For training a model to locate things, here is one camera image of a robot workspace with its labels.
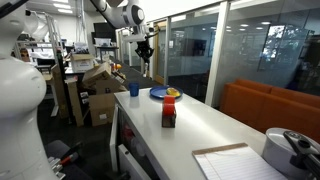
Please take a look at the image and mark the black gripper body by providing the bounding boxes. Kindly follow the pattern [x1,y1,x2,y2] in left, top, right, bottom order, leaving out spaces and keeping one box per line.
[135,40,154,60]

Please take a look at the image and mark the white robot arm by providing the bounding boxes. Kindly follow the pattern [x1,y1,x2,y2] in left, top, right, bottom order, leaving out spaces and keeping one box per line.
[90,0,158,76]

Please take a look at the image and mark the blue plastic cup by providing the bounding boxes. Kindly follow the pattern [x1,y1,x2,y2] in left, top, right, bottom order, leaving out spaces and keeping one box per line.
[129,82,139,97]

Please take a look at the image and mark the blue round plate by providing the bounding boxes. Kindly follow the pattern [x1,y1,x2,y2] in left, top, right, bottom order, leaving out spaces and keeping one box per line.
[149,86,183,99]

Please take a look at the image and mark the yellow toy corn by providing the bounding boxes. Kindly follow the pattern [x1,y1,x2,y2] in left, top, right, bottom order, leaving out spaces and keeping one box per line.
[166,87,181,97]

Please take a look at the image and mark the red tape dispenser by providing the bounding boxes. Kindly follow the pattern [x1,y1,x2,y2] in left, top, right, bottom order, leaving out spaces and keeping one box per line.
[162,95,176,128]

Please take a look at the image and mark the stacked cardboard boxes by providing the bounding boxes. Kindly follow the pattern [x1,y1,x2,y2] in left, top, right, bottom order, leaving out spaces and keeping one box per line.
[65,60,126,127]

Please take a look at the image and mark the orange sofa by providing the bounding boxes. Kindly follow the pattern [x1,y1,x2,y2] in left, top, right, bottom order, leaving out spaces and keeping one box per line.
[219,79,320,142]

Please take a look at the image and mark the white lined notepad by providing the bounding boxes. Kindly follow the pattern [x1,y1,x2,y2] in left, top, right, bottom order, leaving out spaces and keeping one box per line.
[192,143,287,180]

